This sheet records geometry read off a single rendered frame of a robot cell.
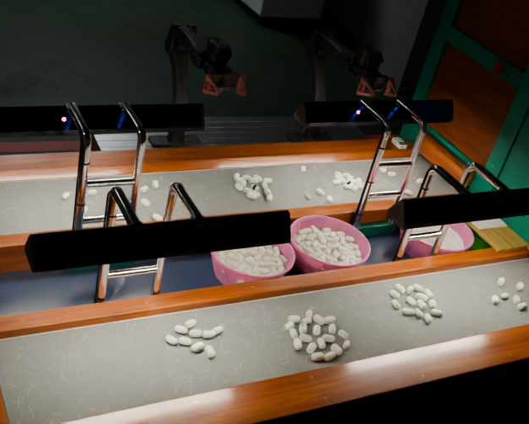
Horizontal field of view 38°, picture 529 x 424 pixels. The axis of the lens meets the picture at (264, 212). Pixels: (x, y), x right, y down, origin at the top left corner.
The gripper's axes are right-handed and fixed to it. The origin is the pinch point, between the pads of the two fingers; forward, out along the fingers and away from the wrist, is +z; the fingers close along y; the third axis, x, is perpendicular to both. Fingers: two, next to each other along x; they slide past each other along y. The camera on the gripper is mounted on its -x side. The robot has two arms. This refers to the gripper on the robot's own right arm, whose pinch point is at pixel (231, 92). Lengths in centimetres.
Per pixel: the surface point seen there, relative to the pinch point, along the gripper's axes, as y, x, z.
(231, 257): -10, 33, 42
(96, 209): -44, 33, 14
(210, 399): -38, 30, 96
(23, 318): -74, 30, 61
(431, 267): 52, 30, 60
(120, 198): -54, -5, 63
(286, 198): 22.3, 33.1, 13.8
